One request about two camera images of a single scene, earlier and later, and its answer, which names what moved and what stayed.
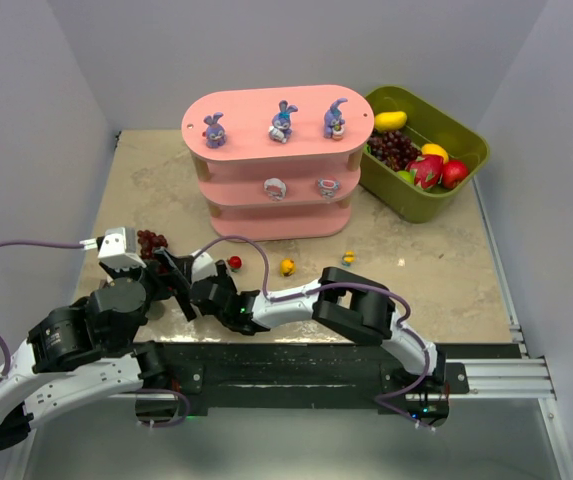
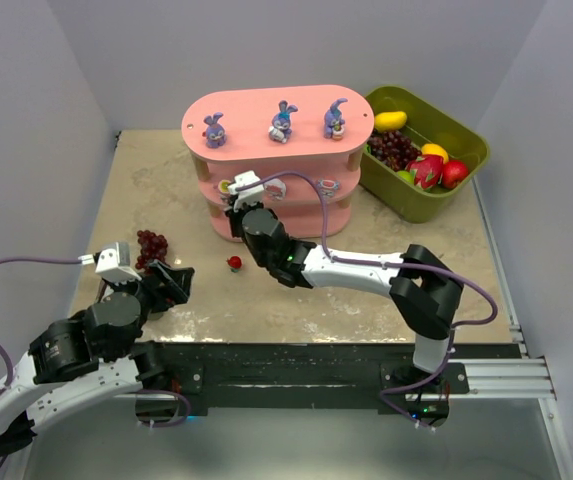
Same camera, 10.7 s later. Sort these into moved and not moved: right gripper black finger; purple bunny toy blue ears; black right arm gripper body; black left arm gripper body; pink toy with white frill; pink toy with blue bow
Moved: black right arm gripper body; right gripper black finger
Not moved: black left arm gripper body; purple bunny toy blue ears; pink toy with white frill; pink toy with blue bow
